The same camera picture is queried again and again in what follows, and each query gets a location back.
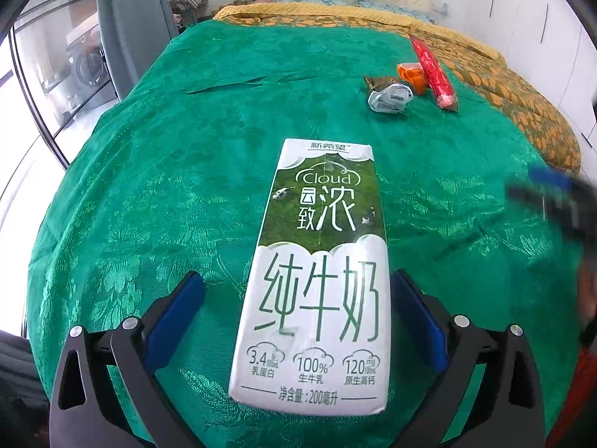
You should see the small brown wrapper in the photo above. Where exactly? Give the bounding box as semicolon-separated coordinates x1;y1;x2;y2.
363;75;397;93

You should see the white and green milk carton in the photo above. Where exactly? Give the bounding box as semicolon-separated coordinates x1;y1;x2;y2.
228;137;390;415

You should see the dark cloth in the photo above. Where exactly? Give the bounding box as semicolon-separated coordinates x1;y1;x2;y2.
0;329;52;448

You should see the long red snack wrapper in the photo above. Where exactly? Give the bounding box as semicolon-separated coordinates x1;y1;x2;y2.
409;34;460;113

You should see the person's right forearm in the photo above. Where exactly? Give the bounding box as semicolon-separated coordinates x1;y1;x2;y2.
576;261;597;327

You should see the red cloth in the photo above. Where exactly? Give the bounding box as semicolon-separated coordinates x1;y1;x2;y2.
546;329;597;448

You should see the grey blue curtain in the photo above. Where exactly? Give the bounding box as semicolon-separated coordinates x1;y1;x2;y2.
96;0;180;101

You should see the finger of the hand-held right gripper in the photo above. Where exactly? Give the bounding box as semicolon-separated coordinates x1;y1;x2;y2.
506;163;575;208

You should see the sliding glass door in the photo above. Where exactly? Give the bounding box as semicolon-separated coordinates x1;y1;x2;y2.
0;0;119;169

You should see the green patterned tablecloth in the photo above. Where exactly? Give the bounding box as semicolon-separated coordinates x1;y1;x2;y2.
25;21;584;448

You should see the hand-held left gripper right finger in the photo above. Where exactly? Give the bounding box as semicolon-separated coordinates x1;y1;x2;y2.
391;268;546;448

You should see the grey washing machine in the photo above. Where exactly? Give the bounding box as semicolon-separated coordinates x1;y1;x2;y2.
65;32;115;91

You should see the grey packet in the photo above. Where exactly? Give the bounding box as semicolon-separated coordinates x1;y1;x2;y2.
367;81;415;115

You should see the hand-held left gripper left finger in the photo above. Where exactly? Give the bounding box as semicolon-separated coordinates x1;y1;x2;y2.
49;271;207;448

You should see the white wardrobe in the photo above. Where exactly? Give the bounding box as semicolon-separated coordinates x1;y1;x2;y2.
462;0;597;150

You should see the orange and white snack packet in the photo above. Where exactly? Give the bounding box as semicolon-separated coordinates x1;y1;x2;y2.
396;63;427;96

